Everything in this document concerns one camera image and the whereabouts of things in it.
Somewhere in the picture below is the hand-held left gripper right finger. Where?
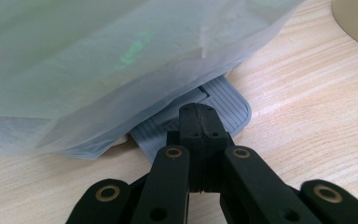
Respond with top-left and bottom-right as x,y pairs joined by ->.
202,104 -> 235,192

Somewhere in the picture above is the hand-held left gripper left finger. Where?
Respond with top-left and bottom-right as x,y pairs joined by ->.
166,103 -> 205,192

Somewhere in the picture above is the translucent white trash bag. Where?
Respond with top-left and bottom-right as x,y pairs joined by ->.
0,0 -> 306,161

